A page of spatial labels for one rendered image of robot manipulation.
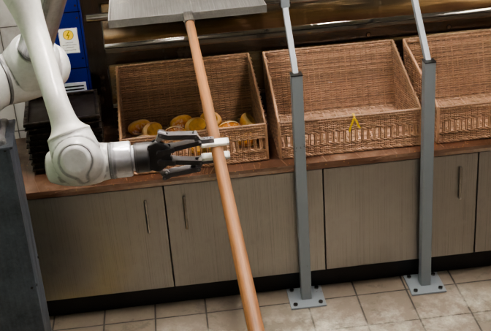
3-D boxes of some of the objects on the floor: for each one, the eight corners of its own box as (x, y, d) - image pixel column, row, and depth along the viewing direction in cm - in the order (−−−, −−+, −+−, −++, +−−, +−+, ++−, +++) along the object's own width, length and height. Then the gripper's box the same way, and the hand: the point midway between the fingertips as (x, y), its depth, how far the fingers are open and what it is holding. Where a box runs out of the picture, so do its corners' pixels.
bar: (126, 285, 381) (86, 12, 331) (424, 250, 390) (429, -20, 340) (124, 329, 353) (81, 39, 303) (446, 292, 362) (456, 3, 312)
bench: (36, 253, 409) (14, 135, 384) (562, 195, 425) (573, 78, 401) (22, 328, 358) (-5, 198, 334) (619, 259, 374) (636, 130, 350)
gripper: (129, 122, 225) (225, 112, 227) (136, 179, 232) (229, 168, 234) (129, 136, 218) (229, 125, 220) (137, 193, 226) (232, 183, 228)
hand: (215, 149), depth 227 cm, fingers closed on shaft, 3 cm apart
